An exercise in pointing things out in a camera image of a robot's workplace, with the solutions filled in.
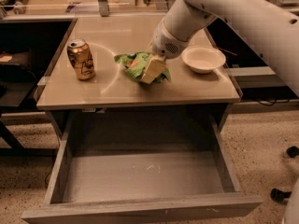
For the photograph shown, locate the black chair caster lower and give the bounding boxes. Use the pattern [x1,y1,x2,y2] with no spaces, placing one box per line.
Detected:
[270,189,292,203]

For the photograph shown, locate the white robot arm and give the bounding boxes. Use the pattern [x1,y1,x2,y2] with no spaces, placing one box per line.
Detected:
[149,0,299,95]

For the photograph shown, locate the open grey top drawer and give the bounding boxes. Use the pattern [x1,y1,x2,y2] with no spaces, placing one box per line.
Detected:
[22,112,262,224]

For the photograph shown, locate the black device on shelf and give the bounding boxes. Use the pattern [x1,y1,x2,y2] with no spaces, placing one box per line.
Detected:
[0,0,29,11]

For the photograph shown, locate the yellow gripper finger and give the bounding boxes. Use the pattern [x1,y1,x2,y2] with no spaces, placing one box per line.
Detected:
[140,54,166,84]

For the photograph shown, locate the white bowl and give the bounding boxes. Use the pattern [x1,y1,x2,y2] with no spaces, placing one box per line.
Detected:
[181,45,226,74]

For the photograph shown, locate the black chair caster upper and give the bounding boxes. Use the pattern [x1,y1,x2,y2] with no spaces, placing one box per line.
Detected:
[286,146,299,158]

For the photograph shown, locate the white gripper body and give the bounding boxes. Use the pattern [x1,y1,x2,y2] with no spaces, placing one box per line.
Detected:
[151,20,189,59]

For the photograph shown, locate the black chair caster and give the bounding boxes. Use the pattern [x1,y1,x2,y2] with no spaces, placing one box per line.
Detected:
[286,146,299,158]
[270,189,292,203]

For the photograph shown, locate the green rice chip bag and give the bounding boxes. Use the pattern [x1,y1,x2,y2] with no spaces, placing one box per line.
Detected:
[114,52,171,84]

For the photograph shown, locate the gold soda can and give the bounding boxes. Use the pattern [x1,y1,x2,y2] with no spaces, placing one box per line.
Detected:
[66,39,95,80]

